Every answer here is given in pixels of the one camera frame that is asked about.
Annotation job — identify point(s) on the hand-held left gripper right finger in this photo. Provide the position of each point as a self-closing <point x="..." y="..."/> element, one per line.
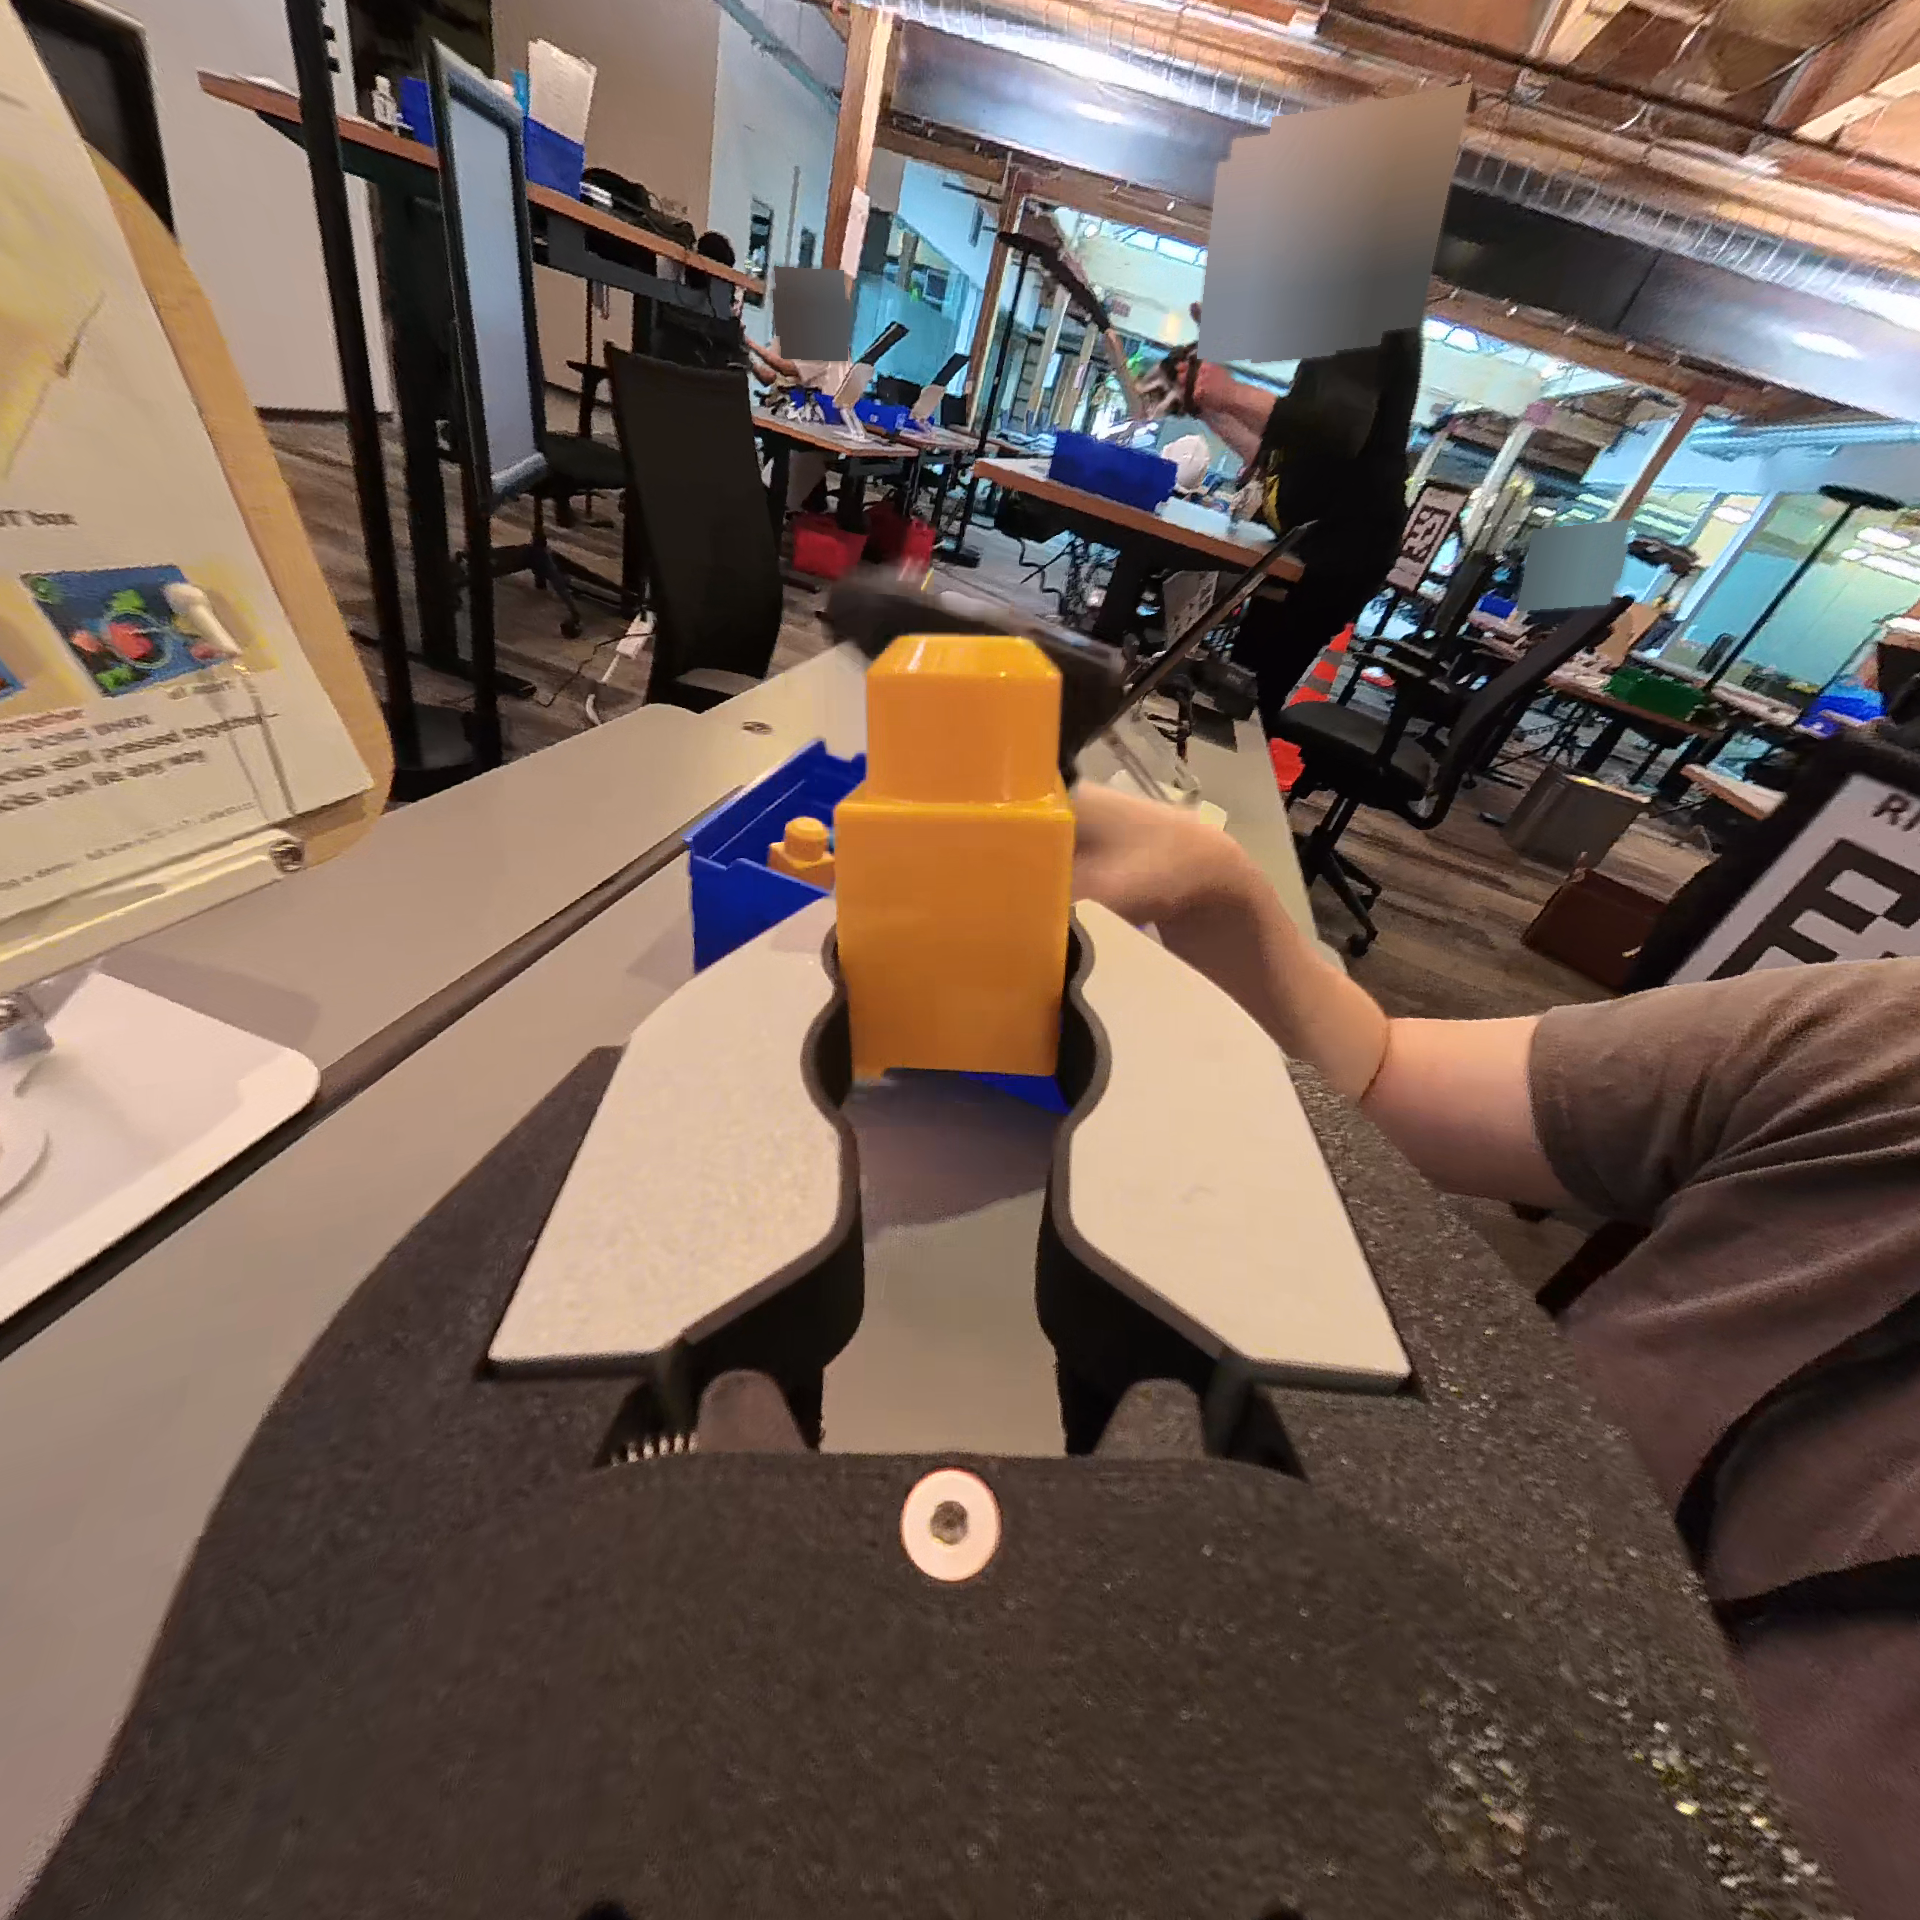
<point x="1215" y="1186"/>

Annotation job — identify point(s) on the person's right hand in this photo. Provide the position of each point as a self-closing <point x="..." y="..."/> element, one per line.
<point x="1171" y="885"/>

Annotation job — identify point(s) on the black framed marker sign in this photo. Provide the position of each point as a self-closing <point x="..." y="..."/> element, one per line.
<point x="1846" y="901"/>
<point x="1427" y="540"/>

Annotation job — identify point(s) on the black office chair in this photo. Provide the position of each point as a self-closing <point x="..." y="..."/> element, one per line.
<point x="692" y="526"/>
<point x="1396" y="751"/>

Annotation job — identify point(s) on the black framed dark panel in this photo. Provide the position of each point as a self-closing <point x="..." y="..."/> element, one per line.
<point x="98" y="106"/>

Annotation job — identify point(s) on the small blue storage box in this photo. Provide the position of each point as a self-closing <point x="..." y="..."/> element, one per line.
<point x="552" y="158"/>

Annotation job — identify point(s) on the yellow two-stud toy block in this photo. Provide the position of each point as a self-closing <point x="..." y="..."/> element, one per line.
<point x="953" y="930"/>

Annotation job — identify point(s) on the white board stand base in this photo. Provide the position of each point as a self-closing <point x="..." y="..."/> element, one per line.
<point x="151" y="1141"/>

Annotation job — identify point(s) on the black pole stand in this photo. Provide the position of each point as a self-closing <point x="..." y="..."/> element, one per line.
<point x="443" y="757"/>

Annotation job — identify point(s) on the tablet on white stand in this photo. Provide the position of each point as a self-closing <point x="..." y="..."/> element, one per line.
<point x="1221" y="614"/>

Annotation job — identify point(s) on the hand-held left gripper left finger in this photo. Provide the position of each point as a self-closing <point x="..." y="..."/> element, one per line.
<point x="692" y="1186"/>

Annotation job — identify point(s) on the yellow one-stud toy block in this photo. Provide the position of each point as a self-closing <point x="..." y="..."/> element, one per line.
<point x="804" y="858"/>

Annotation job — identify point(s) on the orange traffic cone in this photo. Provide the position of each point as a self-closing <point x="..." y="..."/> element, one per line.
<point x="1328" y="676"/>

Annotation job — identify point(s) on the black framed standing whiteboard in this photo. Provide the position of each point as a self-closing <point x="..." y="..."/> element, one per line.
<point x="496" y="270"/>

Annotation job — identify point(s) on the wooden standing desk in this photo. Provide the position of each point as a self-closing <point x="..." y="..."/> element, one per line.
<point x="632" y="237"/>

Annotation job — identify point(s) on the wooden instruction board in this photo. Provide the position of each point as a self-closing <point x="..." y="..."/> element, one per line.
<point x="151" y="600"/>

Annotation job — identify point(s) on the brown cardboard box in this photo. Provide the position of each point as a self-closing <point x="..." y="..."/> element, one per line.
<point x="1592" y="930"/>

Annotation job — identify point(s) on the blue plastic bin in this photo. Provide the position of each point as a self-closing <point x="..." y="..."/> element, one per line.
<point x="736" y="901"/>
<point x="1111" y="468"/>

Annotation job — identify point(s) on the red plastic bin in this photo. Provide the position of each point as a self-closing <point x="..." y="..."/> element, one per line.
<point x="905" y="538"/>
<point x="829" y="548"/>

